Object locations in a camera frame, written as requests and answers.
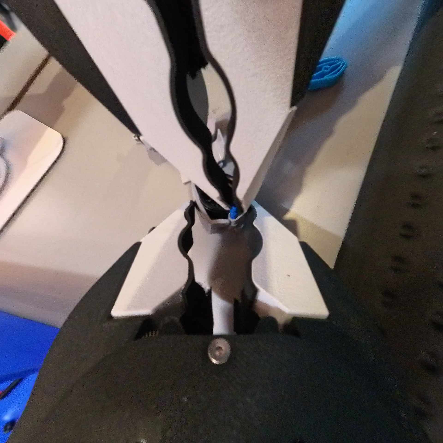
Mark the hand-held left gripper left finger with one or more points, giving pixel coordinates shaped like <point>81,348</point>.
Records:
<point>152,277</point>

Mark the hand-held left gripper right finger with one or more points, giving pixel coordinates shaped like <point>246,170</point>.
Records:
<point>290,277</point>

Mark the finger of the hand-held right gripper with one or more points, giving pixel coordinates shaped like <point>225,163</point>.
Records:
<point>131,69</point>
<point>263,69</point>

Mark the light blue plastic tool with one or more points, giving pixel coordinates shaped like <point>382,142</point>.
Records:
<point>327,74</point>

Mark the grey black wheel Lego assembly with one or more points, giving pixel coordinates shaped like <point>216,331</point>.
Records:
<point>211,225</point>

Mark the small blue beam piece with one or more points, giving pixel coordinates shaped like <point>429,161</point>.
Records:
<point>233,213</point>

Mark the black wheel hub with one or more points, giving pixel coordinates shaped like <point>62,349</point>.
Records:
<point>207,204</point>

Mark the black dimpled panel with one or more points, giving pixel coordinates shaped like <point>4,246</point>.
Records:
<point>398,207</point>

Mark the blue plastic bin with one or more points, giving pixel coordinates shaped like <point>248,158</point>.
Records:
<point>20,363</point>

